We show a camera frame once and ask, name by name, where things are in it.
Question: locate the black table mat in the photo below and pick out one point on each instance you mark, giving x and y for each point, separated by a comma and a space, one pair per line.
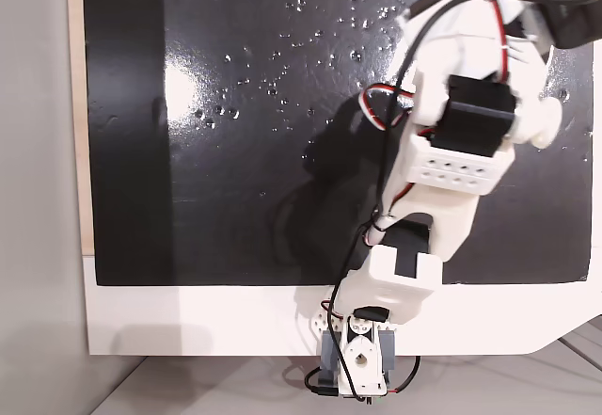
235, 151

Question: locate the grey base clamp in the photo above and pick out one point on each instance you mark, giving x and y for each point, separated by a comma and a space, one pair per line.
329, 354

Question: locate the black gripper-mounted camera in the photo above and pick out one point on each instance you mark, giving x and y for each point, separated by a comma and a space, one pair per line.
569, 5

